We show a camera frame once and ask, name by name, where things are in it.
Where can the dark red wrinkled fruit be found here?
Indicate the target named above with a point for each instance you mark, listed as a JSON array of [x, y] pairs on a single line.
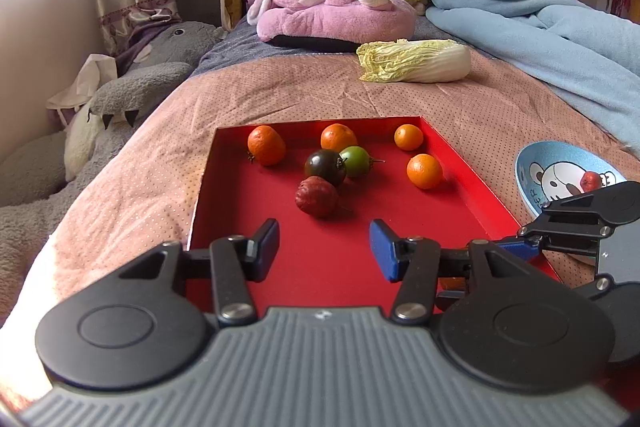
[[316, 197]]

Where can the pink plush rabbit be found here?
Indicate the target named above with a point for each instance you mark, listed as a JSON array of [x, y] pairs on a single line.
[[331, 24]]

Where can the light blue fleece blanket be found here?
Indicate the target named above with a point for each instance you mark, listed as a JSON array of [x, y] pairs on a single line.
[[589, 58]]

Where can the napa cabbage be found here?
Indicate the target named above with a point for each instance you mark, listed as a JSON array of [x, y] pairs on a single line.
[[421, 61]]

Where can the grey bed sheet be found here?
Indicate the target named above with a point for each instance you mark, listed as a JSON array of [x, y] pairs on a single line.
[[243, 45]]

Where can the small red fruit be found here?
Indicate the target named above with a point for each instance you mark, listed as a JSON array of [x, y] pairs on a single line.
[[591, 181]]

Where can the green tomato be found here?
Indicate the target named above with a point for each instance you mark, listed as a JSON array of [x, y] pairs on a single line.
[[358, 162]]

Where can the white plastic bag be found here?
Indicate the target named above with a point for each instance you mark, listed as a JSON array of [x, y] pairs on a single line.
[[97, 70]]

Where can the orange mandarin with stem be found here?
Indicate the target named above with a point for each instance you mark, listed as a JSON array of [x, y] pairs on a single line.
[[265, 146]]

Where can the small orange kumquat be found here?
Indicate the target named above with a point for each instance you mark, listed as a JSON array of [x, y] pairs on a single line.
[[408, 137]]

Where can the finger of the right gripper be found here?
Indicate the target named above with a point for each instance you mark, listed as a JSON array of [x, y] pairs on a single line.
[[620, 303], [595, 224]]

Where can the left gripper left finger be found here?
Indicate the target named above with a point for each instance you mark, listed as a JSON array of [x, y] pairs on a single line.
[[151, 318]]

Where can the pink dotted bedspread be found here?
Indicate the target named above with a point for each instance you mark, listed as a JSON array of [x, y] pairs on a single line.
[[147, 193]]

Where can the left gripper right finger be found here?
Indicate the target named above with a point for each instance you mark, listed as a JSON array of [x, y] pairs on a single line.
[[494, 315]]

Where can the blue cartoon plate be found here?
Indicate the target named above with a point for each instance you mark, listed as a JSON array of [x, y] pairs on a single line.
[[551, 170]]

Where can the dark purple tomato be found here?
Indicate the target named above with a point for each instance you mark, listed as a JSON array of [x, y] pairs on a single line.
[[327, 165]]

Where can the grey plush shark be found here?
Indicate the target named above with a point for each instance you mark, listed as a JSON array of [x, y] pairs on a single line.
[[42, 179]]

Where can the red shallow box tray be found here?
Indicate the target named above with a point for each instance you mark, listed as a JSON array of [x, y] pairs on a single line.
[[328, 262]]

